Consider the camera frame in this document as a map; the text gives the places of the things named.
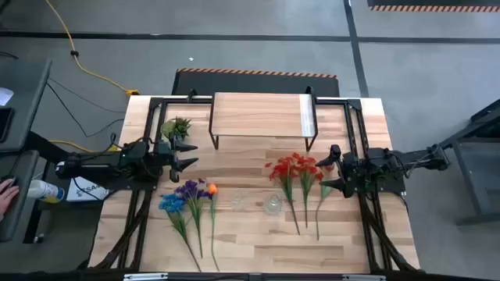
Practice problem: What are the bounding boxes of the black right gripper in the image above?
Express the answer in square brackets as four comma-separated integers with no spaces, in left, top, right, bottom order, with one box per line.
[315,144,370,198]

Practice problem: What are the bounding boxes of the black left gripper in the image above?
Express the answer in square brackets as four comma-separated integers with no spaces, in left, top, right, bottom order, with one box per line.
[154,136,199,183]

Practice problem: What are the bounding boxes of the dark red artificial tulip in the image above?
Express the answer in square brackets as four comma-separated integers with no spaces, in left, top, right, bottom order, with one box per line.
[315,163,337,241]

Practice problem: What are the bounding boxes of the red artificial flower bunch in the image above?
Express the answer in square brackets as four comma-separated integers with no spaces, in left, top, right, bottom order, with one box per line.
[265,155,302,237]
[291,151,325,229]

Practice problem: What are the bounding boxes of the purple artificial flower bunch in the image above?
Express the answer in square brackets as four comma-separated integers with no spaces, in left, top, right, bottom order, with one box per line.
[174,178,214,258]

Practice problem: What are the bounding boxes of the orange artificial tulip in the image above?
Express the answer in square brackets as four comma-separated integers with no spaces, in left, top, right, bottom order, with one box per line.
[206,183,221,272]

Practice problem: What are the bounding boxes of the blue artificial flower bunch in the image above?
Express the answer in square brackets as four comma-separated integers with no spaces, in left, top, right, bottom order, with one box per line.
[158,193,202,273]

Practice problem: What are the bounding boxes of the plain clear glass vase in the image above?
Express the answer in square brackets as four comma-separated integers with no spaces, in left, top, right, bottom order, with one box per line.
[230,190,247,212]

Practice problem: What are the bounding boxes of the wooden shelf black metal legs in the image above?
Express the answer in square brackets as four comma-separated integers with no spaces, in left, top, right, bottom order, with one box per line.
[208,86,320,152]

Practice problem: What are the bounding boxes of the potted artificial succulent plant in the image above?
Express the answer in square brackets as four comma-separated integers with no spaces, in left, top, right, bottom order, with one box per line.
[160,116,192,142]

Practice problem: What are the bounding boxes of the patterned clear glass vase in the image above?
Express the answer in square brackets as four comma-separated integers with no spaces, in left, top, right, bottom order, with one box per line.
[262,193,284,216]

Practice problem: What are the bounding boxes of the black mat hazard-striped edge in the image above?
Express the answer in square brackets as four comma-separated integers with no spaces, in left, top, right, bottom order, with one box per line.
[171,67,341,98]

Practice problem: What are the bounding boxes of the white printed box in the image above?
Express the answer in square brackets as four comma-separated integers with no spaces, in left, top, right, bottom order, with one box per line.
[66,176,110,203]

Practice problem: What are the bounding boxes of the grey metal table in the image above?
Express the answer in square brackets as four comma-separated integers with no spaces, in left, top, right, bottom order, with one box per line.
[435,99,500,227]

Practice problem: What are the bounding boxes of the black diagonal support beam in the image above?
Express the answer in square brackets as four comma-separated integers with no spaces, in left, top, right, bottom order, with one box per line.
[25,130,77,167]

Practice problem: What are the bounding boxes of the white spray bottle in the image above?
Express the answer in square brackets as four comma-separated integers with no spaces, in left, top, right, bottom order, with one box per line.
[27,179,66,204]

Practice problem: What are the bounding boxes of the dark grey desk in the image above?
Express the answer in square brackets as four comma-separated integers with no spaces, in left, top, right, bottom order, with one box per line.
[0,58,53,153]

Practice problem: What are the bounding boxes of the dark grey side table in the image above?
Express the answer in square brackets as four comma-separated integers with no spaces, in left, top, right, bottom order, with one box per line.
[0,150,55,245]

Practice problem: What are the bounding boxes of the black flat device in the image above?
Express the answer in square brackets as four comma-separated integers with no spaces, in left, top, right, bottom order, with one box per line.
[0,107,16,144]

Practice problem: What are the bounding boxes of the person's hand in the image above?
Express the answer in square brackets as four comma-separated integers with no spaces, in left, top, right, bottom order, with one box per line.
[0,178,20,220]

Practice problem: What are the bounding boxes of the white paper sheet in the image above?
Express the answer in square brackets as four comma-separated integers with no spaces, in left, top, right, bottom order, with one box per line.
[0,87,15,107]

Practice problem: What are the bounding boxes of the black metal table frame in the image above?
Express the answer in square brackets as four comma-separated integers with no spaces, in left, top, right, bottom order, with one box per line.
[93,88,419,272]

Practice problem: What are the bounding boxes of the black floor cable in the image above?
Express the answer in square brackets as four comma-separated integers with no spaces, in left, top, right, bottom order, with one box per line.
[45,76,127,139]

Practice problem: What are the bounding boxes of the yellow cable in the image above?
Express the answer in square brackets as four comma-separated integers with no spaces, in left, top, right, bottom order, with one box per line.
[45,0,141,97]
[48,139,120,154]

